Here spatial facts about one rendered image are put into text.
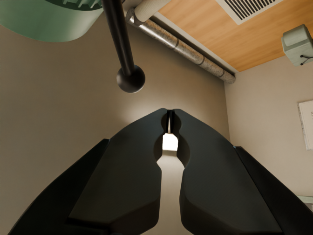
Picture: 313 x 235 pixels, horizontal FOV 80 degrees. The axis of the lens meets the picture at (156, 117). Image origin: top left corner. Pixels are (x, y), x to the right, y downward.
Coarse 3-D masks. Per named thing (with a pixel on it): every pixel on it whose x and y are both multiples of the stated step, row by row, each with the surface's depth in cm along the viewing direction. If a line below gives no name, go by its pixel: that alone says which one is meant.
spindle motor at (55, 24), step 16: (0, 0) 20; (16, 0) 20; (32, 0) 19; (48, 0) 20; (64, 0) 20; (80, 0) 21; (96, 0) 22; (0, 16) 22; (16, 16) 22; (32, 16) 21; (48, 16) 22; (64, 16) 22; (80, 16) 23; (96, 16) 26; (16, 32) 24; (32, 32) 24; (48, 32) 24; (64, 32) 25; (80, 32) 28
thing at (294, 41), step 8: (304, 24) 172; (288, 32) 179; (296, 32) 173; (304, 32) 170; (288, 40) 179; (296, 40) 176; (304, 40) 180; (312, 40) 188; (288, 48) 189; (296, 48) 185; (304, 48) 186; (312, 48) 186; (288, 56) 199; (296, 56) 199; (304, 56) 198; (312, 56) 200; (296, 64) 215
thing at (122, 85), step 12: (108, 0) 12; (120, 0) 13; (108, 12) 13; (120, 12) 13; (108, 24) 15; (120, 24) 14; (120, 36) 15; (120, 48) 17; (120, 60) 19; (132, 60) 19; (120, 72) 22; (132, 72) 21; (120, 84) 22; (132, 84) 22
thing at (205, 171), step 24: (192, 120) 10; (192, 144) 9; (216, 144) 9; (192, 168) 7; (216, 168) 7; (240, 168) 7; (192, 192) 6; (216, 192) 6; (240, 192) 6; (192, 216) 6; (216, 216) 6; (240, 216) 6; (264, 216) 6
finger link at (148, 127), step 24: (144, 120) 10; (168, 120) 12; (120, 144) 8; (144, 144) 9; (96, 168) 7; (120, 168) 7; (144, 168) 7; (96, 192) 6; (120, 192) 6; (144, 192) 6; (72, 216) 6; (96, 216) 6; (120, 216) 6; (144, 216) 6
